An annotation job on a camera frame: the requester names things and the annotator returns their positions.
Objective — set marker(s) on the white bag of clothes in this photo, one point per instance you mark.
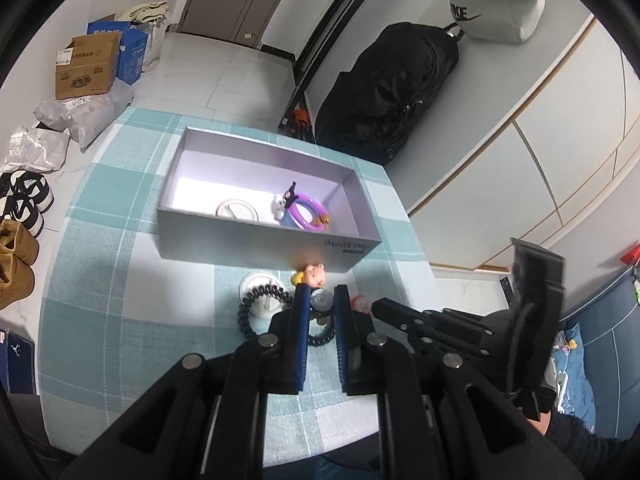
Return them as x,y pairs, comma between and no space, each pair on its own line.
150,25

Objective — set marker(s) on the silver plastic parcel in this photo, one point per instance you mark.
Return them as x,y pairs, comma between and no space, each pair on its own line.
37,150

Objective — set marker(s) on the white round pin badge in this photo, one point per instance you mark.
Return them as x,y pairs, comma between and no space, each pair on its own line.
236,209

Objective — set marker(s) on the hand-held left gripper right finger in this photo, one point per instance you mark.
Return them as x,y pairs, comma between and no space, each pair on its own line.
343,345

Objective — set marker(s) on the white wardrobe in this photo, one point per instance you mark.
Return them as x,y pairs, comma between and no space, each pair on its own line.
550,150

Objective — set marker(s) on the red hair clip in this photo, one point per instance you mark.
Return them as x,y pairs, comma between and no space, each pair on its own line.
360,303

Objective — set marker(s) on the red hanging ornament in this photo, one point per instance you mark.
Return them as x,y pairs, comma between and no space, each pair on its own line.
631,255

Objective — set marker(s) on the black metal stand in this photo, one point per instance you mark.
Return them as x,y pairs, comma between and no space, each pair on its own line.
330,30

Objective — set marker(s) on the brown suede boot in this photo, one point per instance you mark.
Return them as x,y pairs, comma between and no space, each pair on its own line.
15,282
17,242

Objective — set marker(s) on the white round disc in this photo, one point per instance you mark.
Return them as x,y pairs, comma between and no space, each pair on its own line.
260,285

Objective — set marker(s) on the orange tool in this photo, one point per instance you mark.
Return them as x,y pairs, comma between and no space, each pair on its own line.
299,120

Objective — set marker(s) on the brown cardboard box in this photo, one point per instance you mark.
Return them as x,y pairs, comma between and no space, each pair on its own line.
90,67

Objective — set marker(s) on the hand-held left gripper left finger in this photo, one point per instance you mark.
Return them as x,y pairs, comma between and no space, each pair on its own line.
300,345

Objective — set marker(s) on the pink pig figurine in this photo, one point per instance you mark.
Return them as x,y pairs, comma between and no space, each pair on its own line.
314,275

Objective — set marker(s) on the person's right forearm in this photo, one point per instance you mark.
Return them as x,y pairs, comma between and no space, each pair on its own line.
585,450

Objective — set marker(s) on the blue cardboard box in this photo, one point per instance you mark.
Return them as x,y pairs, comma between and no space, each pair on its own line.
132,57

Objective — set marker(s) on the grey plastic parcel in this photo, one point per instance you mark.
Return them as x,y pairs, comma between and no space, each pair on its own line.
95,115

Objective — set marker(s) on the blue sofa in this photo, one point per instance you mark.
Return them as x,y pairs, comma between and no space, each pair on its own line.
610,350

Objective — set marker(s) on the white sports bag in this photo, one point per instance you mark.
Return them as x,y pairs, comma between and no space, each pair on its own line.
495,5

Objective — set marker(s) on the black white cartoon figurine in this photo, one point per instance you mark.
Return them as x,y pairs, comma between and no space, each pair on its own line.
287,200

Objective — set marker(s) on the dark blue shoe box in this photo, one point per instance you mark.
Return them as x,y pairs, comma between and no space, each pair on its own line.
17,360

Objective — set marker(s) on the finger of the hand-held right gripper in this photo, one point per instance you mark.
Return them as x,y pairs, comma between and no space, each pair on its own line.
425,322

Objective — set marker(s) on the black backpack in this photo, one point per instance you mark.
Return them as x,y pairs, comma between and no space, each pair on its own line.
390,90

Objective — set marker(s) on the silver cardboard box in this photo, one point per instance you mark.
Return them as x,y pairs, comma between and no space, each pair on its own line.
250,250

